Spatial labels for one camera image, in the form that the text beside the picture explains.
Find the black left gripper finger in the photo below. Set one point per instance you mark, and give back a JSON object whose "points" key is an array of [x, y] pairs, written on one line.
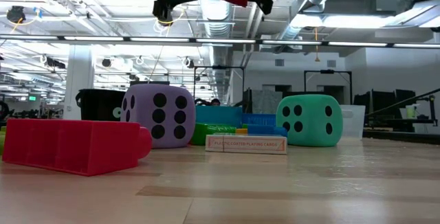
{"points": [[180, 2]]}

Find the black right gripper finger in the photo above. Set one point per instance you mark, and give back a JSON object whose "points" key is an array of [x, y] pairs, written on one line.
{"points": [[265, 0]]}

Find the bright green toy block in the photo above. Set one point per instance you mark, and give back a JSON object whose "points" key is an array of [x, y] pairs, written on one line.
{"points": [[245, 126]]}

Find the small blue toy brick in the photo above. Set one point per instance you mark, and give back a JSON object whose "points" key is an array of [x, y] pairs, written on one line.
{"points": [[264, 130]]}

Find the purple foam die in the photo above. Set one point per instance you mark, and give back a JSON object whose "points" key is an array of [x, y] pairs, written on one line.
{"points": [[141, 131]]}

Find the orange toy brick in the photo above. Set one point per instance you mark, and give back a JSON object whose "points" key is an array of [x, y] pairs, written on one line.
{"points": [[241, 131]]}

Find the long green toy block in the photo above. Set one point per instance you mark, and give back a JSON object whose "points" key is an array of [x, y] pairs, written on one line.
{"points": [[209, 133]]}

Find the teal foam die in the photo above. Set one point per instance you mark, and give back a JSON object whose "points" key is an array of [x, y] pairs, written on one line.
{"points": [[311, 133]]}

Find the orange white playing card box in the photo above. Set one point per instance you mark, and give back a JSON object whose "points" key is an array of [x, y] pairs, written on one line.
{"points": [[245, 144]]}

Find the large red toy block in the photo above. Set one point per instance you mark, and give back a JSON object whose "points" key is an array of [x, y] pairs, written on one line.
{"points": [[75, 146]]}

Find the long ceiling light strip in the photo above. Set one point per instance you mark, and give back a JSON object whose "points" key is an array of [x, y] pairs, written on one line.
{"points": [[158, 39]]}

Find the person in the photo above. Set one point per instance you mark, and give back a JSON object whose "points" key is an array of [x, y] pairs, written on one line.
{"points": [[215, 102]]}

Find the white square pillar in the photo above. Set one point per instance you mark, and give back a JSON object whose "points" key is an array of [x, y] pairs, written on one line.
{"points": [[79, 79]]}

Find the large teal plastic bin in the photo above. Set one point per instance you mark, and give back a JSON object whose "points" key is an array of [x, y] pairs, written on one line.
{"points": [[218, 115]]}

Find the black round bucket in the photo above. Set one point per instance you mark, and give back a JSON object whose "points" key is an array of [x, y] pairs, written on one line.
{"points": [[99, 105]]}

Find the black ceiling-mounted device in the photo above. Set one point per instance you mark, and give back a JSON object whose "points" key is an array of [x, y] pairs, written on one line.
{"points": [[15, 13]]}

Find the clear plastic container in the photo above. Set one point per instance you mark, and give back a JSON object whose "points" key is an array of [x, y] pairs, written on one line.
{"points": [[354, 121]]}

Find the black monitors row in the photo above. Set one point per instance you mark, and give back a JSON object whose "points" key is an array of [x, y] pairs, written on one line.
{"points": [[381, 102]]}

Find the green exit sign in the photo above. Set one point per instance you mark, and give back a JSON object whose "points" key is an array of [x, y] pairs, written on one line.
{"points": [[32, 98]]}

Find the white green cup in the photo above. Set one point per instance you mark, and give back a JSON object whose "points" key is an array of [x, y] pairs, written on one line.
{"points": [[411, 111]]}

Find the black metal frame stand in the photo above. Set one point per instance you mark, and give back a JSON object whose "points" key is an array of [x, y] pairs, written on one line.
{"points": [[326, 71]]}

